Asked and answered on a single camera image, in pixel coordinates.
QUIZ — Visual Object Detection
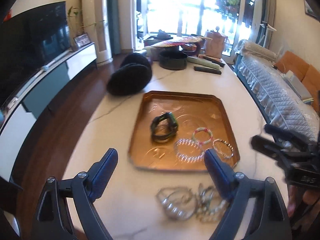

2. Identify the large yellow jade bracelet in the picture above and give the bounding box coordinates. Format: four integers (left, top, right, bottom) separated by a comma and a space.
195, 183, 231, 223

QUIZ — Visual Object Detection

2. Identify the thin silver bead bracelet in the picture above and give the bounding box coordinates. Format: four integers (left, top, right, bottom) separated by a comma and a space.
211, 138, 235, 160

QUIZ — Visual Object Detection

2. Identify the pink green beaded bracelet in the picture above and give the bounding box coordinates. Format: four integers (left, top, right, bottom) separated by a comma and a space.
191, 127, 214, 145

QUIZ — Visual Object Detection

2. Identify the clear crystal bead bracelet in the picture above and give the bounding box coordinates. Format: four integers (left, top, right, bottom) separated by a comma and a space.
173, 138, 206, 163

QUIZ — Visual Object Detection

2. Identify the green black smartwatch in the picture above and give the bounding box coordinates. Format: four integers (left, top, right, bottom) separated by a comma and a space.
150, 112, 178, 142

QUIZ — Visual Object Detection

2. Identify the right human hand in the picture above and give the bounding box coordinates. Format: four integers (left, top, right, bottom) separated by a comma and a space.
287, 185, 319, 232

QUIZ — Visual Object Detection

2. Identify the quilted covered sofa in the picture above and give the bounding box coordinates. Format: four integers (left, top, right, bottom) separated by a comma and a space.
234, 40, 319, 141

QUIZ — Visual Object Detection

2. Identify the orange cushion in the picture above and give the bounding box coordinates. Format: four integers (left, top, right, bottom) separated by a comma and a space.
274, 51, 320, 111

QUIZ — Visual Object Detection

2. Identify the thin metal bangle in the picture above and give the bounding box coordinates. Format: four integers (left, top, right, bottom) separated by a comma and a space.
156, 186, 197, 220

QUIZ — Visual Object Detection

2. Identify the white tv cabinet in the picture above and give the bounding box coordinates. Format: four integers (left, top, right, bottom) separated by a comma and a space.
1, 42, 97, 181

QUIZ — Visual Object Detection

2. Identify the black remote bar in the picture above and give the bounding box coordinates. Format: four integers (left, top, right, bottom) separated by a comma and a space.
194, 66, 222, 75

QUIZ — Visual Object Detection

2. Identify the copper metal tray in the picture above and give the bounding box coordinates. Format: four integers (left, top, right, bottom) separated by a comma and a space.
128, 91, 240, 172

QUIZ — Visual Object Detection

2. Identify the green long case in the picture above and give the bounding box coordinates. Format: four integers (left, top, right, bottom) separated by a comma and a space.
187, 56, 221, 70

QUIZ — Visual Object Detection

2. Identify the pink gift bag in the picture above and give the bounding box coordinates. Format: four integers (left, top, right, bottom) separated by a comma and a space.
204, 26, 228, 59

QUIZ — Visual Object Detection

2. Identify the black round bowl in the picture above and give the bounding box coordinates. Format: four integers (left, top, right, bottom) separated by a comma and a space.
159, 50, 188, 70

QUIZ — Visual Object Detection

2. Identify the black round cushion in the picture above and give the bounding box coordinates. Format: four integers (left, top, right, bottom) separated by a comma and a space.
106, 53, 152, 96

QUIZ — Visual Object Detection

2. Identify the black flat television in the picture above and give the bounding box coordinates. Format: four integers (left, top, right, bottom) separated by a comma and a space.
0, 1, 71, 106

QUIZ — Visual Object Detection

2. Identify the woven fan with handle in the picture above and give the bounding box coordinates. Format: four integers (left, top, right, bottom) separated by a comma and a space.
152, 36, 211, 56

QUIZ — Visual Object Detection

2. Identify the small photo frame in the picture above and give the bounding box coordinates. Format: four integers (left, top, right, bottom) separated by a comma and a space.
74, 33, 91, 48

